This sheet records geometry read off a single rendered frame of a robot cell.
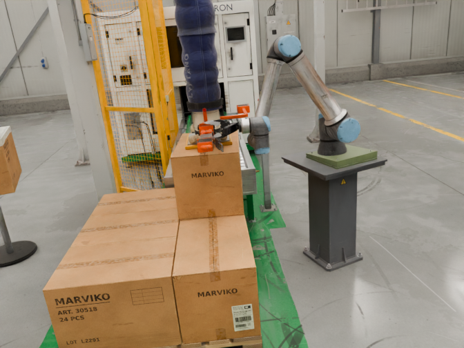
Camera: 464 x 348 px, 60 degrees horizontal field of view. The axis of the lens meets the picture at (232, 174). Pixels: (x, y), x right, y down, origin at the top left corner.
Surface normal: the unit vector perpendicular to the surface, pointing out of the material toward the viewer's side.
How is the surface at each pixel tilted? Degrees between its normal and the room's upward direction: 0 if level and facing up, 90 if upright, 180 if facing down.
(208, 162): 90
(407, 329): 0
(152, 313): 90
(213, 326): 90
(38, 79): 90
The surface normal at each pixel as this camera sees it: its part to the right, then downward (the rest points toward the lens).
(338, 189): 0.42, 0.26
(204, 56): 0.31, 0.02
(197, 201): 0.00, 0.33
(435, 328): -0.08, -0.94
